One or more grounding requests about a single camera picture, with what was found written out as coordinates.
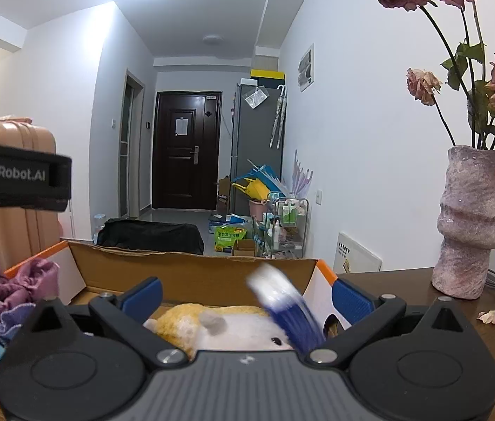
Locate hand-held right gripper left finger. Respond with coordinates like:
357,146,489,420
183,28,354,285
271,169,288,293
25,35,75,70
19,277,190,366

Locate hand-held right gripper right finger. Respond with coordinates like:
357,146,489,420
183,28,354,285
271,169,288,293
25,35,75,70
308,277,481,366

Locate cardboard box with orange edge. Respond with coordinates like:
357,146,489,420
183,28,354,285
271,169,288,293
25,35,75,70
0,239,353,408

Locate blue and white sponge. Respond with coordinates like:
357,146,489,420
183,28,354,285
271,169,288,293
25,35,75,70
246,263,326,356

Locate yellow and white hamster plush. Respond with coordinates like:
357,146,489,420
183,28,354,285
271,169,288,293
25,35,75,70
143,302,294,358

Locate blue-grey towel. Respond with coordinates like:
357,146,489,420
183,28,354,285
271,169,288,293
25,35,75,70
0,302,40,347

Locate white board with yellow label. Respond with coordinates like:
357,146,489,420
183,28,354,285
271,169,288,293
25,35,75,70
334,232,383,273

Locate pink ribbed suitcase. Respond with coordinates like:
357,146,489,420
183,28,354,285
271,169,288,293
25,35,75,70
0,118,57,268

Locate black duffel bag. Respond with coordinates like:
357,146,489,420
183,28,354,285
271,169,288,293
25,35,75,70
97,218,205,255

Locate metal rolling cart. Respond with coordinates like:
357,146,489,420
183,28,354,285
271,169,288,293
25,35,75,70
265,197,310,259

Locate green pet food bag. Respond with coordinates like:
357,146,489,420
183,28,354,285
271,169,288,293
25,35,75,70
215,226,247,253

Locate small cardboard box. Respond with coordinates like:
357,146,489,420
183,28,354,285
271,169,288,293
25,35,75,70
231,239,257,257

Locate interior glass door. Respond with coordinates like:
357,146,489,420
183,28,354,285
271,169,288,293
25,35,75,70
119,69,147,220

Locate pink bucket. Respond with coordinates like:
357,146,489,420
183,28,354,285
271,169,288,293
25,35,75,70
249,199,270,221

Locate open brown cardboard box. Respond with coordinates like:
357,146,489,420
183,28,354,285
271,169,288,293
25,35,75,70
217,176,231,211

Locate purple wing decoration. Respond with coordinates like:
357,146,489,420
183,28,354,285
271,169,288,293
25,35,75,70
290,149,314,198

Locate pink textured vase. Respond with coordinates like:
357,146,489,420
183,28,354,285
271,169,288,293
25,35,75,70
432,145,495,300

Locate dark brown entrance door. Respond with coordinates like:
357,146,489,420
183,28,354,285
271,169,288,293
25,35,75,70
151,91,223,211

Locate grey refrigerator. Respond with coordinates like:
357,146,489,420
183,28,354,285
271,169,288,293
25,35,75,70
230,82,287,198

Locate clear plastic bag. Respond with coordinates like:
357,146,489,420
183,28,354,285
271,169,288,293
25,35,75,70
244,87,269,109

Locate yellow and black box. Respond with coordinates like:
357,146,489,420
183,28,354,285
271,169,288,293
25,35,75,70
250,69,285,86

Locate white wall electrical panel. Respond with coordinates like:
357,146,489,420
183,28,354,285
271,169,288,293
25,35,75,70
298,44,315,93

